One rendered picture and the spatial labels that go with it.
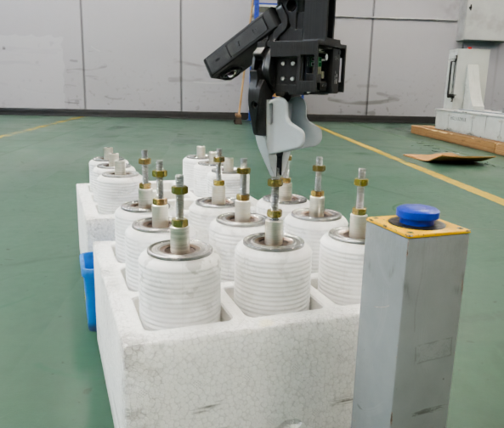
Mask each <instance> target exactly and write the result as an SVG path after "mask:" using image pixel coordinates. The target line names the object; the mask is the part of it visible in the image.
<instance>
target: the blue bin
mask: <svg viewBox="0 0 504 428"><path fill-rule="evenodd" d="M80 265H81V273H82V276H83V281H84V290H85V300H86V309H87V317H88V329H89V330H90V331H97V323H96V304H95V285H94V266H93V251H90V252H84V253H82V254H81V255H80Z"/></svg>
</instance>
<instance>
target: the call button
mask: <svg viewBox="0 0 504 428"><path fill-rule="evenodd" d="M439 213H440V211H439V210H438V209H437V208H436V207H433V206H426V205H420V204H403V205H400V206H398V207H397V208H396V216H398V217H399V221H400V222H401V223H403V224H405V225H410V226H415V227H430V226H433V225H434V221H435V220H438V219H439Z"/></svg>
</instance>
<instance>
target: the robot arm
mask: <svg viewBox="0 0 504 428"><path fill-rule="evenodd" d="M335 15H336V0H277V6H276V8H273V7H270V8H268V9H267V10H266V11H264V12H263V13H262V14H260V15H259V16H258V17H257V18H256V19H255V20H254V21H252V22H251V23H250V24H248V25H247V26H246V27H244V28H243V29H242V30H241V31H239V32H238V33H237V34H235V35H234V36H233V37H231V38H230V39H229V40H228V41H227V42H226V43H224V44H223V45H222V46H221V47H219V48H218V49H216V50H215V51H214V52H213V53H211V54H210V55H209V56H207V57H206V58H205V59H204V60H203V61H204V64H205V66H206V68H207V71H208V73H209V76H210V77H211V78H214V79H221V80H224V81H231V80H232V79H234V78H235V77H237V76H238V75H239V74H240V73H241V72H243V71H244V70H246V69H247V68H248V67H250V66H252V68H251V69H250V84H249V90H248V106H249V112H250V117H251V122H252V130H253V133H254V134H255V136H256V140H257V144H258V148H259V150H260V153H261V155H262V157H263V160H264V163H265V165H266V167H267V169H268V171H269V175H270V176H272V177H277V168H280V172H279V174H280V175H283V173H284V171H285V169H286V165H287V162H288V159H289V156H290V152H291V151H293V150H296V149H304V148H308V147H313V146H316V145H318V144H319V143H320V141H321V139H322V131H321V129H320V128H319V127H317V126H316V125H315V124H313V123H312V122H310V121H309V120H308V118H307V105H306V102H305V101H304V99H302V98H300V97H301V95H309V94H319V95H328V93H338V92H341V93H344V79H345V65H346V52H347V45H343V44H341V40H337V39H334V30H335ZM340 59H342V69H341V82H338V80H339V65H340ZM274 94H275V95H276V96H277V97H276V98H272V96H273V95H274Z"/></svg>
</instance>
